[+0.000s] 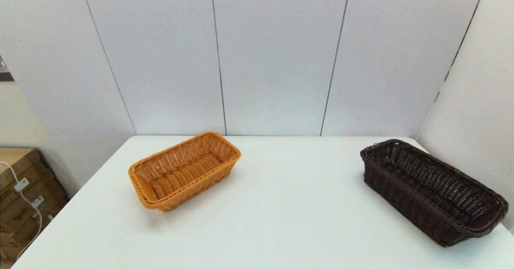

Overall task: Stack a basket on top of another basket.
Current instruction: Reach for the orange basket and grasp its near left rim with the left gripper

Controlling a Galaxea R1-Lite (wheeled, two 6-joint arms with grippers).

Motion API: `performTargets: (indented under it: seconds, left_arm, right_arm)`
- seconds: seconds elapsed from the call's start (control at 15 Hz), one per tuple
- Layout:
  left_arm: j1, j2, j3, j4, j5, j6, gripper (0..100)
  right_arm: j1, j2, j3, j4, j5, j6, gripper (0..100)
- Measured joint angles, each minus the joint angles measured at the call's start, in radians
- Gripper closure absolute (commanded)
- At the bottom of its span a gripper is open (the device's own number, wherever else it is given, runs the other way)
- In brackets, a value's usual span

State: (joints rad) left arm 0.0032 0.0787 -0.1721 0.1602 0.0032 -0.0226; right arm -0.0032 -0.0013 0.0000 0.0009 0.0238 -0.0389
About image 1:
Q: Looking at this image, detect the orange wicker basket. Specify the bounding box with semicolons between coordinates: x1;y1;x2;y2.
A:
128;131;242;213

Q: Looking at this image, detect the dark grey wall fixture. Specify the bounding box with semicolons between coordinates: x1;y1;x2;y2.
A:
0;56;15;82

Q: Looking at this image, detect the thin white cable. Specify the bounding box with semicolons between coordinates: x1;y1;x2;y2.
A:
0;161;43;259

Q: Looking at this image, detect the brown cardboard box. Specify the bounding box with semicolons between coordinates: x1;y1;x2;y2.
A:
0;147;69;237

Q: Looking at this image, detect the dark brown wicker basket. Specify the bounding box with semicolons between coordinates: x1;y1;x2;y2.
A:
360;139;509;247

